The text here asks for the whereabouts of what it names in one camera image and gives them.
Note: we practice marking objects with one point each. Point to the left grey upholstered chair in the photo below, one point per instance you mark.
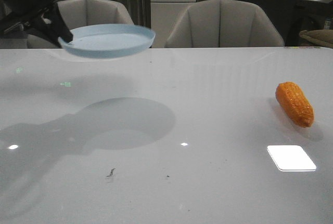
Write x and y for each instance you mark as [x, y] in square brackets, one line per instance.
[81, 13]

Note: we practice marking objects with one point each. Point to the light blue round plate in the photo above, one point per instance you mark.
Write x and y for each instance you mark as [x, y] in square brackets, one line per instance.
[108, 40]

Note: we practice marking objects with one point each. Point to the beige cushion at right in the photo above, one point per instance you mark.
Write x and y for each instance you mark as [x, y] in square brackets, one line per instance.
[321, 38]

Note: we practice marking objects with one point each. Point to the orange toy corn cob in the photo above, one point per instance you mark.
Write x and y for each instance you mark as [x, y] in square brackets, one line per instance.
[295, 104]

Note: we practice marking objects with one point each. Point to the grey upholstered chair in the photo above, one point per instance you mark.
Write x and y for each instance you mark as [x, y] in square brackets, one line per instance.
[81, 13]
[223, 23]

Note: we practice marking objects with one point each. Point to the right grey upholstered chair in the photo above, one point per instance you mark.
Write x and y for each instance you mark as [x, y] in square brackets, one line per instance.
[223, 23]

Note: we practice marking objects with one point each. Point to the white cabinet in background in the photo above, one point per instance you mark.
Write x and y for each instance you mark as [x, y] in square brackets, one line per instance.
[173, 8]

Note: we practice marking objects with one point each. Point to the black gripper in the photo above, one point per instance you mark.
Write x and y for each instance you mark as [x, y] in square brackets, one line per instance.
[43, 15]

